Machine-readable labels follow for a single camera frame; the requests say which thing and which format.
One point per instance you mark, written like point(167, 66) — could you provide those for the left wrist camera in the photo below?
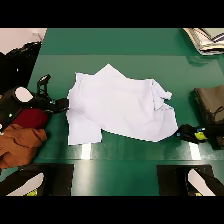
point(43, 84)

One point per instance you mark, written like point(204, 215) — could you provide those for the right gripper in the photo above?
point(191, 134)

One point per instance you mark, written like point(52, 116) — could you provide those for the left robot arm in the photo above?
point(23, 95)

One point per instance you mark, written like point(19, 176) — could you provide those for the pale striped garment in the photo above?
point(208, 40)

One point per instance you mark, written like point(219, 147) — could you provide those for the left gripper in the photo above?
point(60, 104)

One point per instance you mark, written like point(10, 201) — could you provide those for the red garment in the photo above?
point(31, 118)

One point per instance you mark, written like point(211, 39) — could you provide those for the brown garment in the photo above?
point(18, 144)

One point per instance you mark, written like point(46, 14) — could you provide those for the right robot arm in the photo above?
point(200, 181)

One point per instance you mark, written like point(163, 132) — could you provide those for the white T-shirt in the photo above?
point(120, 106)

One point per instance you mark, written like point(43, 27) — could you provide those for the olive garment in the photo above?
point(208, 100)

